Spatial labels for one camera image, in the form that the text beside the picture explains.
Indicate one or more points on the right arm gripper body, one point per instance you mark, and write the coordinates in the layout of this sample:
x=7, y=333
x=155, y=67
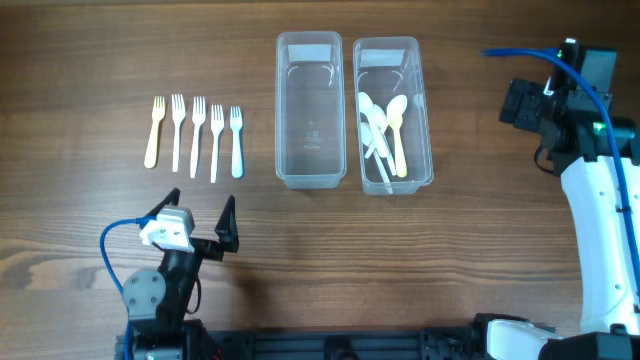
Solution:
x=530, y=104

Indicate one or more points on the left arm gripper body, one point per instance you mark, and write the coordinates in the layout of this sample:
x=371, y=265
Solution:
x=208, y=249

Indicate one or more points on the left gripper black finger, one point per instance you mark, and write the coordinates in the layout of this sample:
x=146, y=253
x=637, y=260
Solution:
x=171, y=199
x=226, y=228

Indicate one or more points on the white plastic fork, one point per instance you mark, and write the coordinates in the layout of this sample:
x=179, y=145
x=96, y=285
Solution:
x=217, y=127
x=178, y=117
x=198, y=119

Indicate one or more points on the light blue plastic fork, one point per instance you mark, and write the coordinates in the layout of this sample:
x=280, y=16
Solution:
x=236, y=124

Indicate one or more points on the white plastic spoon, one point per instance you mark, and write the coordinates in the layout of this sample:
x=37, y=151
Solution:
x=396, y=106
x=369, y=142
x=382, y=125
x=366, y=107

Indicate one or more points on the yellow plastic spoon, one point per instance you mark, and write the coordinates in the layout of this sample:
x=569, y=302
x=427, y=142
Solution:
x=395, y=123

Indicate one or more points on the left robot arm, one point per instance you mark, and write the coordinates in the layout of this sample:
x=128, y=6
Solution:
x=157, y=299

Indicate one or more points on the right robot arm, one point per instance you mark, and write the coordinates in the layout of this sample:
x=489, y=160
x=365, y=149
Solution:
x=596, y=157

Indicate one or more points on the right clear plastic container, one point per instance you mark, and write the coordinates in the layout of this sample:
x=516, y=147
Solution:
x=385, y=67

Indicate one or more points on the clear plastic container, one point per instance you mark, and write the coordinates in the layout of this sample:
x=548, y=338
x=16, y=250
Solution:
x=385, y=67
x=310, y=122

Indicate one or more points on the left clear plastic container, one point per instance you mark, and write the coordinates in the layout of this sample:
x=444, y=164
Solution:
x=310, y=122

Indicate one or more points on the yellow plastic fork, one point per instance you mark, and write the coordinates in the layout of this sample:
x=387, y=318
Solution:
x=157, y=116

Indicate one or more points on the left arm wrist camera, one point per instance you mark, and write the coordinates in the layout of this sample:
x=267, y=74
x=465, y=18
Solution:
x=170, y=230

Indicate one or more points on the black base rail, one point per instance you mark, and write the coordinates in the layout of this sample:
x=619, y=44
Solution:
x=426, y=344

